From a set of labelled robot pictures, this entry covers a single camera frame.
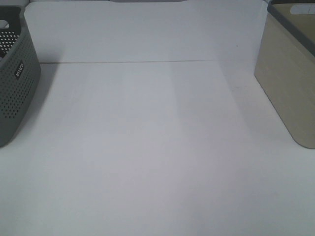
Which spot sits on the beige basket with grey rim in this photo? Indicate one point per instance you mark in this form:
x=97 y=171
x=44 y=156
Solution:
x=285 y=66

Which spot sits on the grey perforated laundry basket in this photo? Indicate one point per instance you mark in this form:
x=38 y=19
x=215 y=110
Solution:
x=20 y=71

